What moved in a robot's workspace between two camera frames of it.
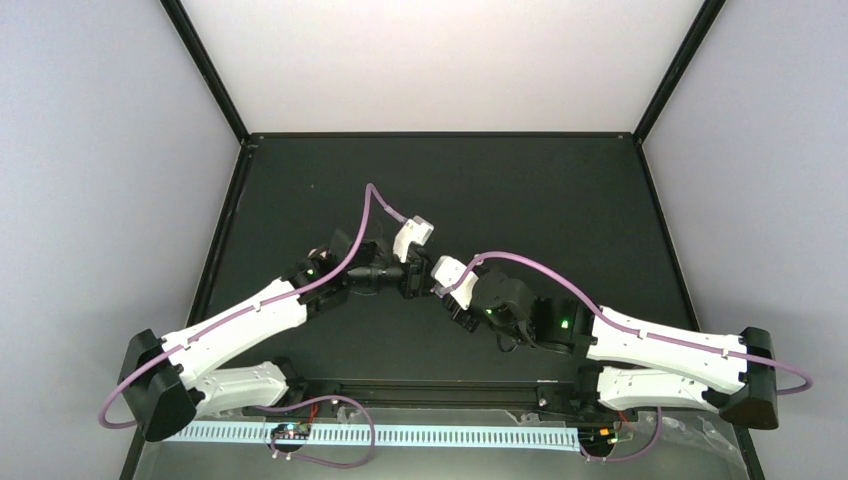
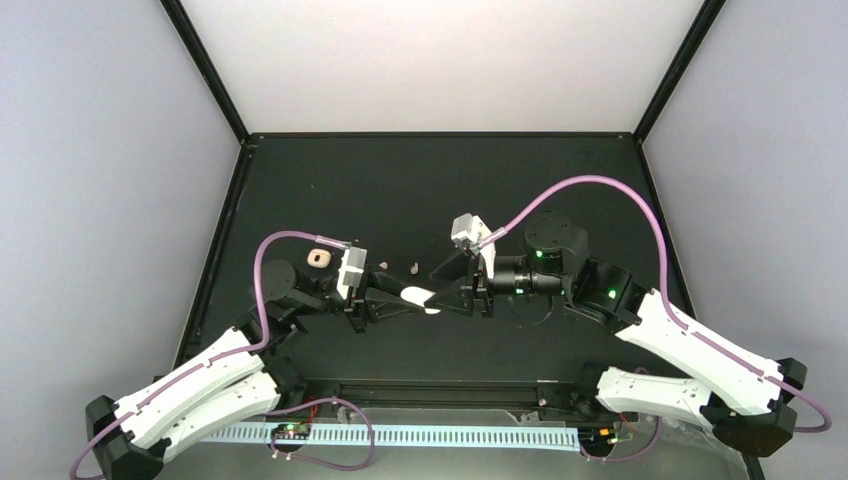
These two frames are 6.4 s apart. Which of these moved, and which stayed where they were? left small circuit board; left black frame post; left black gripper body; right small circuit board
Moved: left black gripper body
Stayed: left small circuit board; left black frame post; right small circuit board
